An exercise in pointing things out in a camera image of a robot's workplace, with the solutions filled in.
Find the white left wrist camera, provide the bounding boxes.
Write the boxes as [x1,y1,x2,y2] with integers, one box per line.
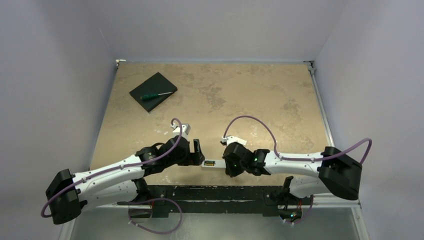
[171,123,191,138]

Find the gold battery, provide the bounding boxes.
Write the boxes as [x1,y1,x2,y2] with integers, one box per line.
[204,161,215,166]

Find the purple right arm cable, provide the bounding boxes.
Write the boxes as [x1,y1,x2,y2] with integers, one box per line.
[222,115,373,166]

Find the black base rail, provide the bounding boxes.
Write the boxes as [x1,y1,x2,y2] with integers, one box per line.
[134,185,311,218]

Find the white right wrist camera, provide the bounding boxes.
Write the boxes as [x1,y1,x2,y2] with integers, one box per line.
[220,135,247,146]

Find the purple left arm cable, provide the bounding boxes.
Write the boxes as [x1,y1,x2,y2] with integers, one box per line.
[40,118,184,219]

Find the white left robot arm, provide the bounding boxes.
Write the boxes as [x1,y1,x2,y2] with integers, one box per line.
[41,136,205,225]

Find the white remote control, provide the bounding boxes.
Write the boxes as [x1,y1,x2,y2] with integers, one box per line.
[201,159,226,169]

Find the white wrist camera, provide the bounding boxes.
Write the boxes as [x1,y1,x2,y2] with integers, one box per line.
[171,123,191,138]
[220,135,247,146]

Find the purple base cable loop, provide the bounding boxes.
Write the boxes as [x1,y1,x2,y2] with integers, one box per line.
[127,197,183,235]

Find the black foam block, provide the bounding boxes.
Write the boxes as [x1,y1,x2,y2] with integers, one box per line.
[129,72,178,113]

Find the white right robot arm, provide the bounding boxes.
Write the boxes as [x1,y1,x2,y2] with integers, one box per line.
[222,142,363,204]

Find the green handled screwdriver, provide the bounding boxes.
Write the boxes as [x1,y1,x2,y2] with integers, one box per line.
[140,91,173,101]

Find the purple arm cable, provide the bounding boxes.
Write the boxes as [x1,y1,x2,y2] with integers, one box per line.
[222,115,373,166]
[40,118,184,219]

